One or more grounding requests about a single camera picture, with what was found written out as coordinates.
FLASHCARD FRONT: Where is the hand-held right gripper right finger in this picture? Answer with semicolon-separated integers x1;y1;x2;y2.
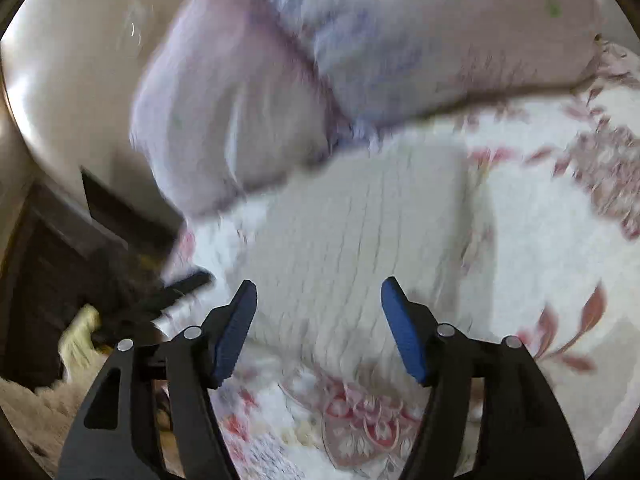
381;276;586;480

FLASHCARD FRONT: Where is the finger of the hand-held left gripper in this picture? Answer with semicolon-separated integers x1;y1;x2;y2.
159;270;217;307

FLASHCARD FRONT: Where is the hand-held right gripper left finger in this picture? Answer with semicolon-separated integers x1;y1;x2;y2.
57;279;258;480

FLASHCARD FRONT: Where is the white knitted garment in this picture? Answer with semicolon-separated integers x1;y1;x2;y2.
187;139;497;378

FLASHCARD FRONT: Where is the yellow cloth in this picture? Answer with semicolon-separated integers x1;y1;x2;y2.
56;304;105;377

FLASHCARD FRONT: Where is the dark wooden nightstand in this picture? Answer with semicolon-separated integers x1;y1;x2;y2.
0;166;185;392

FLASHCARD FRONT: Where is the beige fluffy rug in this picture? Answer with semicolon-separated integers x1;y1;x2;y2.
0;374;108;467

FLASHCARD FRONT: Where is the lavender pillow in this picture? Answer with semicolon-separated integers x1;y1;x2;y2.
128;0;353;217

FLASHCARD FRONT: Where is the floral bedsheet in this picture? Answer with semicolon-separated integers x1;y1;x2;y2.
160;40;640;480

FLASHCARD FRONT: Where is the white padded headboard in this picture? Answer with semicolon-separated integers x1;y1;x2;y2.
0;0;213;213

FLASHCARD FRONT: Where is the pale pink pillow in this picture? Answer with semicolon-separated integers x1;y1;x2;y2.
257;0;607;133

